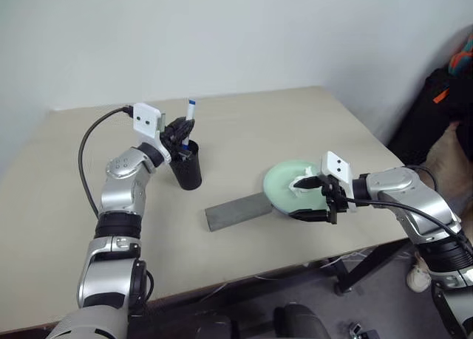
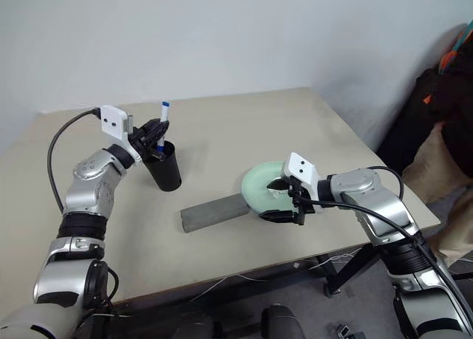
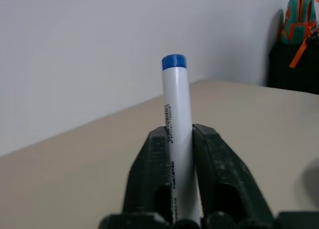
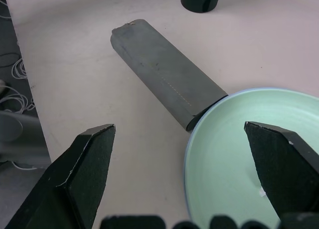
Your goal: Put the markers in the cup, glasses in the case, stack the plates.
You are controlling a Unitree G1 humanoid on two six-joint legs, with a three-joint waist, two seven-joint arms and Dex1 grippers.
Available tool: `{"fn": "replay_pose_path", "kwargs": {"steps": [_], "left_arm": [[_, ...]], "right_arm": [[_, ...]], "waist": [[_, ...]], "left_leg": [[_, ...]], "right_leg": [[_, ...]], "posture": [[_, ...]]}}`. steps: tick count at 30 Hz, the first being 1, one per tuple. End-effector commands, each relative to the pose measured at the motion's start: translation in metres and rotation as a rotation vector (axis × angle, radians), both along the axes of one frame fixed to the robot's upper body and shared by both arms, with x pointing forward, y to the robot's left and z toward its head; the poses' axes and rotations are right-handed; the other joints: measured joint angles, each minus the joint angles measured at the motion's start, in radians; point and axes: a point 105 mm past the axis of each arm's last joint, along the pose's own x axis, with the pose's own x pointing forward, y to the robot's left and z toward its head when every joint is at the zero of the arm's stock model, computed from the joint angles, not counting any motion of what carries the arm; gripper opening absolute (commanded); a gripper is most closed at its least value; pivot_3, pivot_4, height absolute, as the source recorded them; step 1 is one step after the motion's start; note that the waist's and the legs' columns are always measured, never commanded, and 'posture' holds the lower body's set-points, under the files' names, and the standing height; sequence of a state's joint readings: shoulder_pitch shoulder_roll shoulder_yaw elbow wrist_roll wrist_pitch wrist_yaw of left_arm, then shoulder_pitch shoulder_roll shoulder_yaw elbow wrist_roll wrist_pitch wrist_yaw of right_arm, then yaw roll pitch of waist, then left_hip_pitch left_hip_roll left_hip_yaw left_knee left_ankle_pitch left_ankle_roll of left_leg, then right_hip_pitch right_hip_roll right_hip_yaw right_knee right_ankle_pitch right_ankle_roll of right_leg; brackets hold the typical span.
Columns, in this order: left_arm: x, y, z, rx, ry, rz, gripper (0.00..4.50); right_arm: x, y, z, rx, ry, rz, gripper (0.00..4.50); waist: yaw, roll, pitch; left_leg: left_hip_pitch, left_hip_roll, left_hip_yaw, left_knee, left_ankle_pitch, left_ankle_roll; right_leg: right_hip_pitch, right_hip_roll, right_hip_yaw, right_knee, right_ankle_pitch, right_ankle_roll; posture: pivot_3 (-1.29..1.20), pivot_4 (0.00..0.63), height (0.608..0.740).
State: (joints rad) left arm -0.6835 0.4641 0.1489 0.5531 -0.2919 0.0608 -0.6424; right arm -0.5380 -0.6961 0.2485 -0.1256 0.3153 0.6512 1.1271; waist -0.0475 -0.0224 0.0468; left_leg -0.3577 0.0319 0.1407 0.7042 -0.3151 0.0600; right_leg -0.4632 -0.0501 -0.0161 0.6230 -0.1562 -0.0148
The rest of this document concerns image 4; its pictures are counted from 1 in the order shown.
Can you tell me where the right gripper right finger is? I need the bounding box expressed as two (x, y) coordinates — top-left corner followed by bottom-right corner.
(243, 121), (319, 216)

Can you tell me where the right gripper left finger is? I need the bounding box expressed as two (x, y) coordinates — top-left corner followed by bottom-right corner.
(4, 123), (117, 229)

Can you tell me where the grey glasses case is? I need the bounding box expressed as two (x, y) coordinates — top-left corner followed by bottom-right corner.
(109, 18), (229, 132)

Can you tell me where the black plastic cup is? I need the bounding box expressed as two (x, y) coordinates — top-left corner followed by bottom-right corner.
(180, 0), (222, 14)

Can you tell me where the mint green plate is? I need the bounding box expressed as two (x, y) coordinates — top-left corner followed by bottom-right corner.
(185, 89), (319, 229)

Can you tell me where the light blue plate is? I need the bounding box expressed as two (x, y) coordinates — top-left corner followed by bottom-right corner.
(183, 86), (319, 229)

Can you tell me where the white coiled floor cable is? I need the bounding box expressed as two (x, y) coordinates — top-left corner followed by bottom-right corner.
(0, 56), (36, 115)

